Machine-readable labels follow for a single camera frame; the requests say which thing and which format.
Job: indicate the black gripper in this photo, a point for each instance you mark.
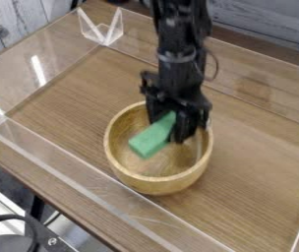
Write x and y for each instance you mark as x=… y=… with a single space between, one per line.
x=172 y=89

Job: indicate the green rectangular block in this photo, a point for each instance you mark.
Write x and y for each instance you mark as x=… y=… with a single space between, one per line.
x=152 y=139

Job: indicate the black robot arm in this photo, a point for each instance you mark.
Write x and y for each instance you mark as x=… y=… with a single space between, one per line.
x=183 y=26

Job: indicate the brown wooden bowl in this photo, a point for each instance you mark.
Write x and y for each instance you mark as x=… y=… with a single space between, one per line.
x=172 y=169

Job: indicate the black table leg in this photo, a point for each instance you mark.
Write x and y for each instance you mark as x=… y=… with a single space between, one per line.
x=37 y=208

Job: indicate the clear acrylic corner bracket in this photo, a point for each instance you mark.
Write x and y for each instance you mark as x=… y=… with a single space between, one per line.
x=102 y=33

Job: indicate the clear acrylic tray wall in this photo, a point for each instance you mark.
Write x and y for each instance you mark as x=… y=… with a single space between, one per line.
x=63 y=87

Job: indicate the grey metal bracket with screw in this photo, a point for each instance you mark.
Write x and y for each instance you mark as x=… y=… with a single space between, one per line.
x=48 y=240

